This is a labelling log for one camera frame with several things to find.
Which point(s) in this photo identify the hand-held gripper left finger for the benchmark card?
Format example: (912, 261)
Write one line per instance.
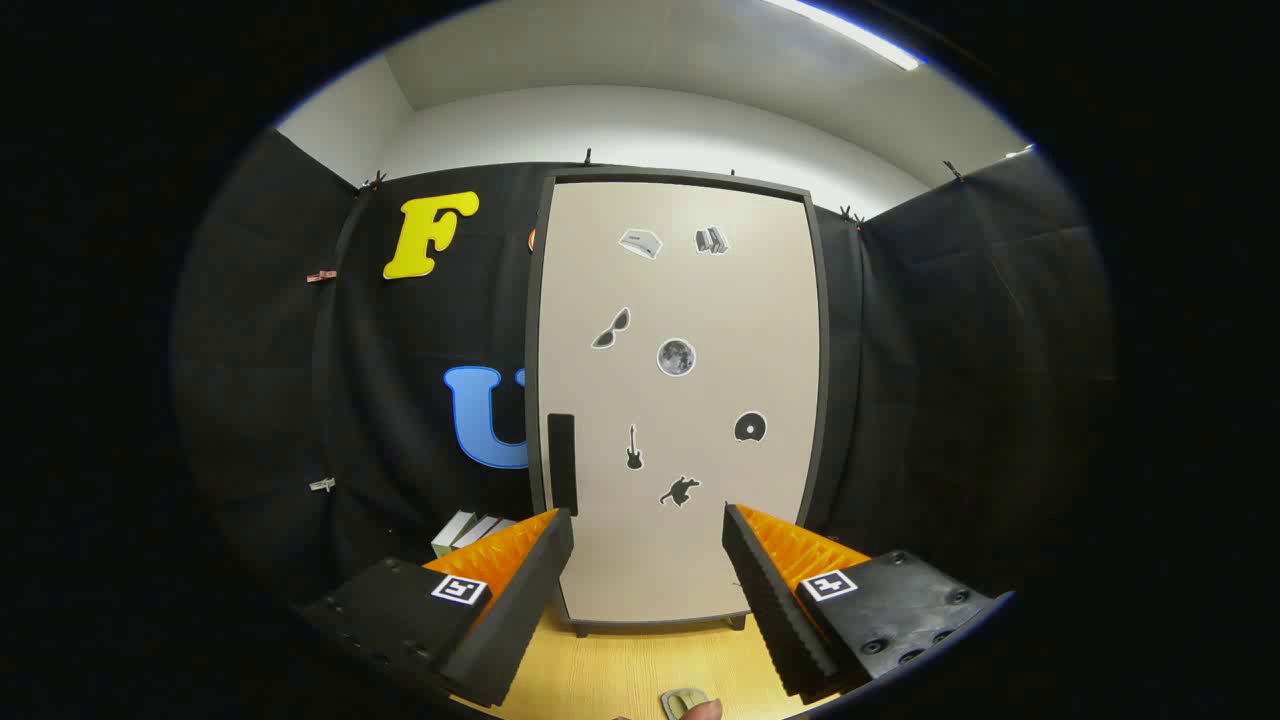
(520, 610)

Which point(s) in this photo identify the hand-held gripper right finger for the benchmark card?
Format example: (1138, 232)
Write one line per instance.
(775, 610)

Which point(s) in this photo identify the grey-green book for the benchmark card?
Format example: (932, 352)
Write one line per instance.
(476, 530)

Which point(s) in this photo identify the green book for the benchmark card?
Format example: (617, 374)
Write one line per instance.
(448, 535)

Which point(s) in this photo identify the grey cabinet body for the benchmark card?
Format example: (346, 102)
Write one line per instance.
(533, 300)

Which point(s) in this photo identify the black backdrop cloth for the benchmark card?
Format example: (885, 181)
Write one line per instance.
(950, 350)

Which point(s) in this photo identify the ceiling light strip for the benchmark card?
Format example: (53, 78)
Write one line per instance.
(850, 32)

